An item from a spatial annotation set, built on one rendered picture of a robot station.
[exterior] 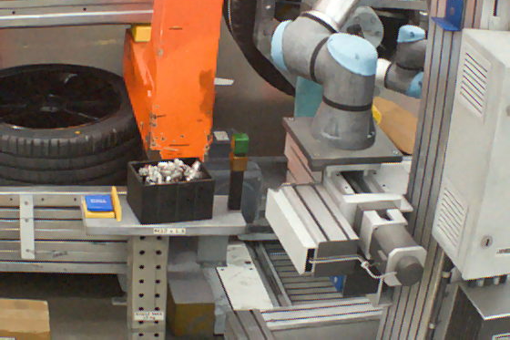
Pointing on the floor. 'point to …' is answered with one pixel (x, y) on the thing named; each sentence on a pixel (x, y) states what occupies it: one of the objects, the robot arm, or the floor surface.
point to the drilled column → (147, 287)
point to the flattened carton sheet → (396, 124)
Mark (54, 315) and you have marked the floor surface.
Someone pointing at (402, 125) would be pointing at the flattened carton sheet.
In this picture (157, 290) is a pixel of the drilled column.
